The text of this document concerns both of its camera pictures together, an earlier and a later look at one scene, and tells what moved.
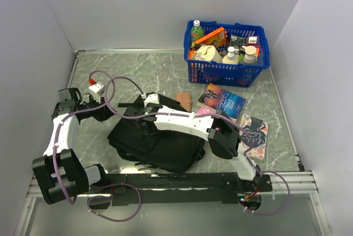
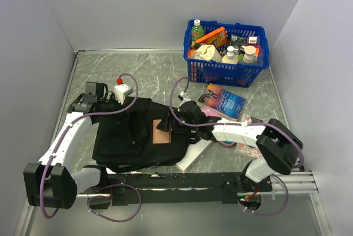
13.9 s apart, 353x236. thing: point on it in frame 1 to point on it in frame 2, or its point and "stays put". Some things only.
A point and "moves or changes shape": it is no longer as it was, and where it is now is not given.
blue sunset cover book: [223, 101] stays put
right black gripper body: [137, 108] to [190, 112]
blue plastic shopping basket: [223, 73] stays put
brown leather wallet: [185, 100] moves or changes shape
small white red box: [252, 41] stays put
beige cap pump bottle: [249, 56] stays put
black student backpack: [158, 149] moves or changes shape
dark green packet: [237, 42] stays put
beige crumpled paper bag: [208, 53] stays put
